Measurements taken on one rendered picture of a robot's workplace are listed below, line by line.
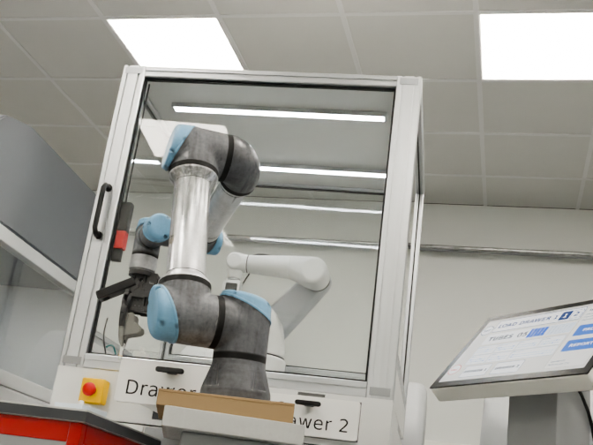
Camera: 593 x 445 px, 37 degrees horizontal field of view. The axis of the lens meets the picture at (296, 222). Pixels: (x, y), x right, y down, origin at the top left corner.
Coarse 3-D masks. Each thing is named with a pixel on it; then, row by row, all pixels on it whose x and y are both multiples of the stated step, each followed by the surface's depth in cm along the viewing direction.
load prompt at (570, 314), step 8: (560, 312) 223; (568, 312) 221; (576, 312) 218; (512, 320) 237; (520, 320) 234; (528, 320) 231; (536, 320) 228; (544, 320) 225; (552, 320) 222; (560, 320) 219; (568, 320) 217; (496, 328) 239; (504, 328) 235; (512, 328) 232
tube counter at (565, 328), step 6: (558, 324) 218; (564, 324) 216; (570, 324) 214; (522, 330) 227; (528, 330) 225; (534, 330) 223; (540, 330) 221; (546, 330) 219; (552, 330) 217; (558, 330) 215; (564, 330) 213; (516, 336) 226; (522, 336) 224; (528, 336) 222; (534, 336) 220
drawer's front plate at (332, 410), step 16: (272, 400) 251; (288, 400) 251; (320, 400) 249; (336, 400) 249; (304, 416) 248; (320, 416) 248; (336, 416) 247; (352, 416) 247; (304, 432) 247; (320, 432) 246; (336, 432) 246; (352, 432) 245
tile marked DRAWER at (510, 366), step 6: (516, 360) 214; (522, 360) 212; (498, 366) 217; (504, 366) 215; (510, 366) 213; (516, 366) 211; (492, 372) 217; (498, 372) 215; (504, 372) 213; (510, 372) 211
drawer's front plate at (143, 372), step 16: (128, 368) 228; (144, 368) 227; (192, 368) 225; (208, 368) 224; (144, 384) 225; (160, 384) 225; (176, 384) 224; (192, 384) 224; (128, 400) 225; (144, 400) 224
